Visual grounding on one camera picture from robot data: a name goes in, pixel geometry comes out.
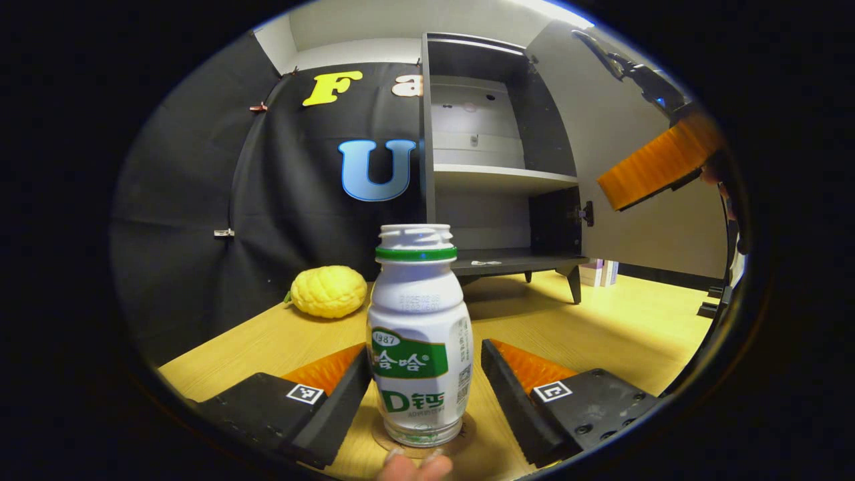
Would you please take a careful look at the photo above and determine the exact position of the bumpy yellow citron fruit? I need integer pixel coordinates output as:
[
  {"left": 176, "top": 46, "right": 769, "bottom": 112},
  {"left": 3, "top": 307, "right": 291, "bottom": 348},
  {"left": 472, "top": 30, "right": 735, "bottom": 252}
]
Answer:
[{"left": 284, "top": 265, "right": 368, "bottom": 319}]

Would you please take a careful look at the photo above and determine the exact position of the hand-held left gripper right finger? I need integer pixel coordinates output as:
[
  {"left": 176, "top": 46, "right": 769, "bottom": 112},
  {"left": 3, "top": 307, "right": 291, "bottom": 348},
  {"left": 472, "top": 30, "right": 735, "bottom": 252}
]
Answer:
[{"left": 481, "top": 339, "right": 661, "bottom": 468}]

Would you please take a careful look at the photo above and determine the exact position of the large ceiling light panel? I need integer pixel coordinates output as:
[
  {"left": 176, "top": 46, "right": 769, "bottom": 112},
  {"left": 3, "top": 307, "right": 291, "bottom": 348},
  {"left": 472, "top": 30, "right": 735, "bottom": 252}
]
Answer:
[{"left": 518, "top": 0, "right": 595, "bottom": 29}]

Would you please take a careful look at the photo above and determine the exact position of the white bottle green label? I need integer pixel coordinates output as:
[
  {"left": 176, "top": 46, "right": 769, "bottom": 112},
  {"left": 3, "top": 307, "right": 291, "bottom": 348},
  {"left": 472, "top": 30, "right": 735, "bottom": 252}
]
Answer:
[{"left": 366, "top": 224, "right": 474, "bottom": 447}]

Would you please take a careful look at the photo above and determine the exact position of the black backdrop cloth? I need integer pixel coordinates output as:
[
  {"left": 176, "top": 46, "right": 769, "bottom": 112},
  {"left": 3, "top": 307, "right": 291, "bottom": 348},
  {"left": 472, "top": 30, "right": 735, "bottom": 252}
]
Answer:
[{"left": 110, "top": 33, "right": 428, "bottom": 368}]

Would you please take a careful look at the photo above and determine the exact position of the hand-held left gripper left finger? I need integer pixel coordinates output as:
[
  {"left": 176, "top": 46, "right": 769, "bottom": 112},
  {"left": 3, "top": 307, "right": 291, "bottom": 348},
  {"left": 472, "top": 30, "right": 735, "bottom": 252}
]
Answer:
[{"left": 194, "top": 344, "right": 373, "bottom": 470}]

